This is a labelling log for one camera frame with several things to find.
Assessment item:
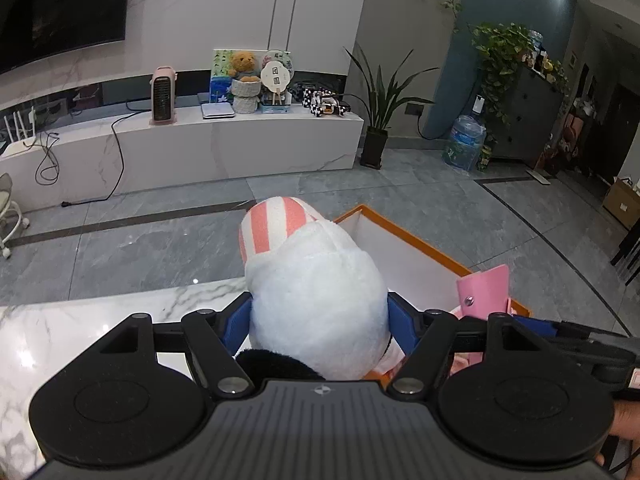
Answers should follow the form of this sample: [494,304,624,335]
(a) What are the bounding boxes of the trailing ivy plant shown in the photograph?
[469,21,572,127]

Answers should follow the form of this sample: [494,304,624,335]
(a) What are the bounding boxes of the black white checkered toy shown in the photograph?
[299,87,352,119]

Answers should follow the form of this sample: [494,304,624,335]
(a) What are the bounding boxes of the dark grey cabinet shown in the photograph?
[492,64,569,167]

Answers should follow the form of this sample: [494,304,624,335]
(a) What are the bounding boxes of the pink snap card wallet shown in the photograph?
[449,264,514,377]

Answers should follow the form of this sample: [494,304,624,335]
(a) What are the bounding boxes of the person's right hand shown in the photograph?
[595,400,640,467]

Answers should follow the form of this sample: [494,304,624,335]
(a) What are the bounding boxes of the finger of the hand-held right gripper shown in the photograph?
[515,316,630,347]
[546,338,630,361]

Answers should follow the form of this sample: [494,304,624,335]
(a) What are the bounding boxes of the white router with antennas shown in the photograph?
[0,107,44,157]

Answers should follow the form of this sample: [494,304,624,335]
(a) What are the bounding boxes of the potted long-leaf plant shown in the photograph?
[344,44,437,171]

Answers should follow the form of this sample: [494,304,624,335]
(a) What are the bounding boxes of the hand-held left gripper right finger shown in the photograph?
[387,292,551,397]

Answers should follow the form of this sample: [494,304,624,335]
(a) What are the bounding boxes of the pink desk heater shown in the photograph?
[151,65,180,125]

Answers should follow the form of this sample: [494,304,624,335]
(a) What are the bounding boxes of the brown teddy bear in pot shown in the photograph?
[228,51,262,114]

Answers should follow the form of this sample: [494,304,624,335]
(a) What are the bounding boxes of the long black power cable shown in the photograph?
[61,104,154,207]

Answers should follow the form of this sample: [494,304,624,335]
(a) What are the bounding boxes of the round white paper fan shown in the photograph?
[259,48,296,107]

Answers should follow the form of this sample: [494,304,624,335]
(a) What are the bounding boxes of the blue water jug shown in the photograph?
[444,114,487,176]

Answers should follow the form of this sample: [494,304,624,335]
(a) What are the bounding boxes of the silver laptop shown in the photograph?
[201,101,236,120]

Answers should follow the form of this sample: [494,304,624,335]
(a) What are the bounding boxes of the orange storage box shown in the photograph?
[333,203,532,322]

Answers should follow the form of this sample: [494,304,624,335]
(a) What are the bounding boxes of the white swivel chair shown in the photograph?
[0,172,24,259]

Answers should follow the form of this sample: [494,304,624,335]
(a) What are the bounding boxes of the looped black cable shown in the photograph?
[34,132,61,184]

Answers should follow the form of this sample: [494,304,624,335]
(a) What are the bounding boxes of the brown cardboard box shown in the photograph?
[602,175,640,232]

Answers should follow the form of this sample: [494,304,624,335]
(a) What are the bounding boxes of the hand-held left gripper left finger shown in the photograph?
[92,296,256,398]

